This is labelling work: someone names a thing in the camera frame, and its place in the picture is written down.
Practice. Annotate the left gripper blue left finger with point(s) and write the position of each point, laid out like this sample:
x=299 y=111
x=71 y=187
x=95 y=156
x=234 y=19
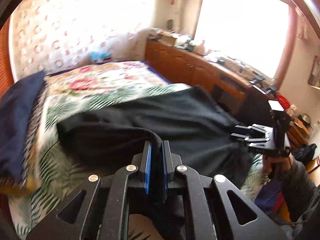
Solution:
x=145 y=166

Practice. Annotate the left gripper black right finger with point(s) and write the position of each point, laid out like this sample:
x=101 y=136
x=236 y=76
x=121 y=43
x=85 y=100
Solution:
x=168 y=168

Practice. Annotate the black printed t-shirt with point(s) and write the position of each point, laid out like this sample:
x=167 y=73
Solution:
x=196 y=127

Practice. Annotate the right forearm grey sleeve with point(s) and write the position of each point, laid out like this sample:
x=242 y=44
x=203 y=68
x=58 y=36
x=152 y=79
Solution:
x=301 y=196

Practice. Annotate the right hand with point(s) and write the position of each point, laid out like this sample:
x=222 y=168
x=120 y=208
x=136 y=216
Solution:
x=279 y=165

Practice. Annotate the black desk chair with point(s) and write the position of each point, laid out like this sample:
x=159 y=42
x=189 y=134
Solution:
x=252 y=109

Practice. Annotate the palm leaf bed sheet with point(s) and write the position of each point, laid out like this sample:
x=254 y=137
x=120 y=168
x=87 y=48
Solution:
x=61 y=173

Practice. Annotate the wooden low cabinet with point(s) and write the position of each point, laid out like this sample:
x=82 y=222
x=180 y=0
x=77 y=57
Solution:
x=180 y=66

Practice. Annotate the floral bed quilt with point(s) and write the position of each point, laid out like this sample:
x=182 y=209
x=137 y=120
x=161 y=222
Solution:
x=99 y=79

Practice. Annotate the patterned folded cloth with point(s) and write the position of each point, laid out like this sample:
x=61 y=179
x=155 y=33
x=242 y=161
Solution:
x=30 y=176

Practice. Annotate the pink bottle on cabinet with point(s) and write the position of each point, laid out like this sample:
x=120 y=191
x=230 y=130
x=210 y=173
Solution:
x=200 y=49

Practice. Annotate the blue tissue box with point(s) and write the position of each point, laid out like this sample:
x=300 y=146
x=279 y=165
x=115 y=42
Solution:
x=100 y=58

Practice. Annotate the cardboard box on cabinet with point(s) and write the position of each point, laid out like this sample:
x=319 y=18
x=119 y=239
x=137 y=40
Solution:
x=168 y=40

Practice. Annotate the navy folded garment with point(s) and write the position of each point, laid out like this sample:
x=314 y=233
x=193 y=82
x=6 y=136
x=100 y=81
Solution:
x=16 y=106

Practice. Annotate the circle patterned sheer curtain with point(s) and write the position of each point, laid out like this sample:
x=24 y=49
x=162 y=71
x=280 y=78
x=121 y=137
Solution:
x=56 y=35

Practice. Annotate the window with wooden frame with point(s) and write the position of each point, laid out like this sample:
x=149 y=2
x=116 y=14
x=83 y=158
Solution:
x=259 y=33

